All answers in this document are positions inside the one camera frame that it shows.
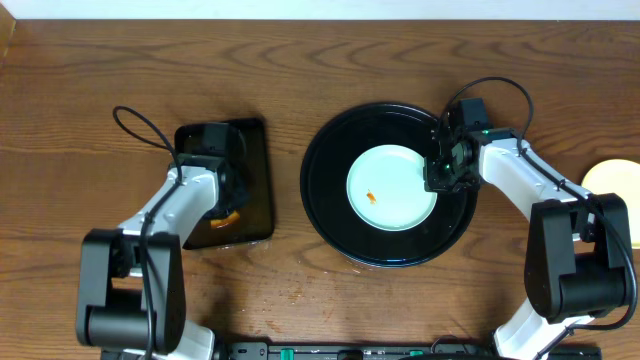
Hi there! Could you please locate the light blue plate top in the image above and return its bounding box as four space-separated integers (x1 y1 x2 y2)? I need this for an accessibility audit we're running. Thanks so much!
346 144 437 232

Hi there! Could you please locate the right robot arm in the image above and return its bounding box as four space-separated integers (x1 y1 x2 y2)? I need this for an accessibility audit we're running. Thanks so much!
424 122 639 359

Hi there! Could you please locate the black cable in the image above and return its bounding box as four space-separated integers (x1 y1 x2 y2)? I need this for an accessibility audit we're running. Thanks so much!
111 105 184 360
434 76 639 360

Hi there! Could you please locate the yellow plate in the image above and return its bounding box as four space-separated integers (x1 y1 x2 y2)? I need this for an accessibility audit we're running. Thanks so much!
580 158 640 250

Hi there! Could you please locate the right black cable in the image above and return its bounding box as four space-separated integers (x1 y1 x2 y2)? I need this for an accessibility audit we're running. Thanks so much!
434 76 639 360

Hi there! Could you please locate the round black tray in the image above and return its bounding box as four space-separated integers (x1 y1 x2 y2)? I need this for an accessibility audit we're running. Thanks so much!
300 103 478 268

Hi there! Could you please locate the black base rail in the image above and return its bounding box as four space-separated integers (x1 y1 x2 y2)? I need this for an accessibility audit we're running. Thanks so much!
99 333 601 360

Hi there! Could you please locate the black rectangular water tray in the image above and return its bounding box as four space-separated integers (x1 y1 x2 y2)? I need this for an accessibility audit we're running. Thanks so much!
174 118 275 250

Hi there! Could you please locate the left black cable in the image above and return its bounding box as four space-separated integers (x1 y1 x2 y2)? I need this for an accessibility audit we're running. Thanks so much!
111 105 184 360

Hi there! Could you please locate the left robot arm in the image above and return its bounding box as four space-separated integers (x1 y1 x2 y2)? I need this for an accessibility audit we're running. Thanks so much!
75 154 237 359

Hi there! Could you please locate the green orange sponge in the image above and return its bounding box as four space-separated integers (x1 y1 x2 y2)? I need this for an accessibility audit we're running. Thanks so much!
210 211 240 229

